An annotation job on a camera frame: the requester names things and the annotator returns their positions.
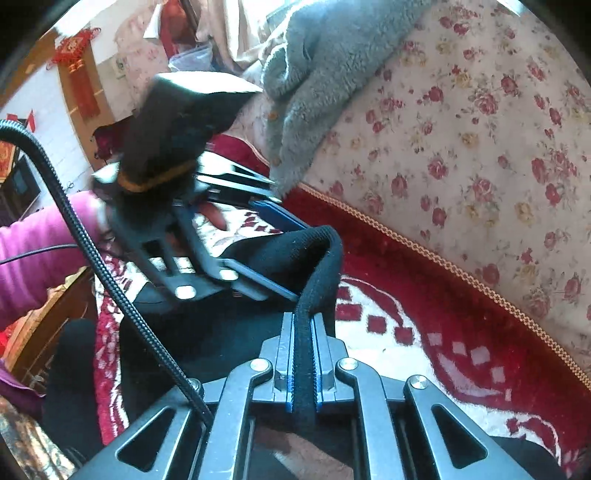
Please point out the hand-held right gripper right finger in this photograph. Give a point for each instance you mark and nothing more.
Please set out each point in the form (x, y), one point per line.
(316, 369)

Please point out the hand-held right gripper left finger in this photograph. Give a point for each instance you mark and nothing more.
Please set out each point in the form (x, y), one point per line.
(287, 364)

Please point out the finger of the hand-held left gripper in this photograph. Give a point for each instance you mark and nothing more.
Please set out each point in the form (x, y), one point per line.
(258, 281)
(277, 210)

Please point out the black pants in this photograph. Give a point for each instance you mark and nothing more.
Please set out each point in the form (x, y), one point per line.
(240, 332)

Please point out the person's left forearm pink sleeve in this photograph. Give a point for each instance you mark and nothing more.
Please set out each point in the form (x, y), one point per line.
(46, 226)

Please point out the person's left hand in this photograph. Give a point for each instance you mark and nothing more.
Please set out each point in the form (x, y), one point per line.
(213, 218)

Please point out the faded floral cloth cover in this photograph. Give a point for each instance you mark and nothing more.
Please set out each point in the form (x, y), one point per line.
(138, 69)

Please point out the clear plastic bag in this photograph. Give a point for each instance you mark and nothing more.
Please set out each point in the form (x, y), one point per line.
(191, 57)

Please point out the wooden door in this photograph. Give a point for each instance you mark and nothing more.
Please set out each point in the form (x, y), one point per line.
(108, 83)

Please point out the red hanging garment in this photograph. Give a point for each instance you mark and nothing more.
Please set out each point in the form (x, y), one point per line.
(171, 23)

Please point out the beige curtain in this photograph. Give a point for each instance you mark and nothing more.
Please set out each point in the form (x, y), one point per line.
(231, 37)

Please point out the red and white plush blanket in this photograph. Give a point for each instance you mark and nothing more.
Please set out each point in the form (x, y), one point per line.
(392, 277)

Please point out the grey fleece garment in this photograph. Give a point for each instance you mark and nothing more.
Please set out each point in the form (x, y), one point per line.
(332, 69)

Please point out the black television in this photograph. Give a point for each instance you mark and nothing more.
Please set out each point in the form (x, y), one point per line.
(18, 184)

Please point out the cream floral quilt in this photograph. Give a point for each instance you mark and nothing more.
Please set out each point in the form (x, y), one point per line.
(461, 138)

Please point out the wooden cabinet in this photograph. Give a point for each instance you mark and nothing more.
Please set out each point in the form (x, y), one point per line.
(51, 314)

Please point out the person's black trouser leg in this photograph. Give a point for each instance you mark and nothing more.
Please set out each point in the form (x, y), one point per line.
(69, 392)

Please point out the person's purple clothing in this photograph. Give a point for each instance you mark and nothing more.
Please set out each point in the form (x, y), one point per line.
(16, 387)

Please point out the red knot wall decoration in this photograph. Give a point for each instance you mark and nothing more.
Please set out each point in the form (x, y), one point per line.
(74, 46)

